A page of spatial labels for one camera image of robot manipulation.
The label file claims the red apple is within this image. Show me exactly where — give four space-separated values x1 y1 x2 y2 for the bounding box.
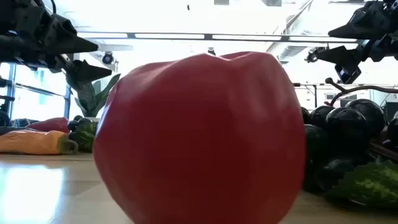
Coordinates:
92 51 307 224

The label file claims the dark window frame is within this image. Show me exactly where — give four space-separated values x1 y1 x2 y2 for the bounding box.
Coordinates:
0 62 73 121

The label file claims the dark bag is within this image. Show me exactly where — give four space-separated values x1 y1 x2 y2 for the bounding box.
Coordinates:
11 118 40 128

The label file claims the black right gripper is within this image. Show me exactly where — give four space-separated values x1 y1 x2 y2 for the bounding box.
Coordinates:
315 0 398 85

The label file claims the black grape bunch with leaf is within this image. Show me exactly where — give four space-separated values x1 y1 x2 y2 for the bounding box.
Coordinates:
67 114 98 153
300 77 398 209

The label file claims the silver ceiling duct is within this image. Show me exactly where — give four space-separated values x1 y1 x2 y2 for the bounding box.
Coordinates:
266 0 315 63

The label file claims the long ceiling light bar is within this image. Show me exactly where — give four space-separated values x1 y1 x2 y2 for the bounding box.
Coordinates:
77 30 358 44

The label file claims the green plant in white pot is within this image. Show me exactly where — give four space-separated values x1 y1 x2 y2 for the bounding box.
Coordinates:
73 73 121 123

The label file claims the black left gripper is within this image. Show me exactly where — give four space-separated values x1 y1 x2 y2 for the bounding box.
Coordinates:
0 0 113 91

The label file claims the red bell pepper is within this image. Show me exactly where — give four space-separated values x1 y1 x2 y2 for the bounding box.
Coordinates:
26 117 70 134

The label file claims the black round object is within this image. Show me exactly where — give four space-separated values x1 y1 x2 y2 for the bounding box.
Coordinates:
0 110 11 128

